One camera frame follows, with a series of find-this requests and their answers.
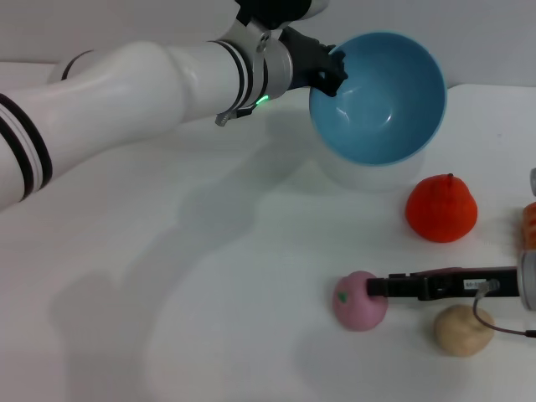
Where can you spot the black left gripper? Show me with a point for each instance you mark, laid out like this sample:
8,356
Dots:
303,58

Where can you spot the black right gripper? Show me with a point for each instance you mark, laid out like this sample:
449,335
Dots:
452,285

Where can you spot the blue bowl with white outside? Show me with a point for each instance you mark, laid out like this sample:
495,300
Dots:
377,104

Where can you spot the pink toy peach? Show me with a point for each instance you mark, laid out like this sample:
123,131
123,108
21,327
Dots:
356,310

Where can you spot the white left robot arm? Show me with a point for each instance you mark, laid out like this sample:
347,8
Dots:
125,92

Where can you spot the beige toy potato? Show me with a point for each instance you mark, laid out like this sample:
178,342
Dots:
456,335

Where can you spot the orange-red toy fruit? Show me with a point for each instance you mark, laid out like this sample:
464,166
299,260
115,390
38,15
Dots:
435,209

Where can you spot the orange textured toy food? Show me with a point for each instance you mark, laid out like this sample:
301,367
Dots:
530,226

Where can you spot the black and white wrist camera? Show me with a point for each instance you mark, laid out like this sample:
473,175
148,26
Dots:
272,10

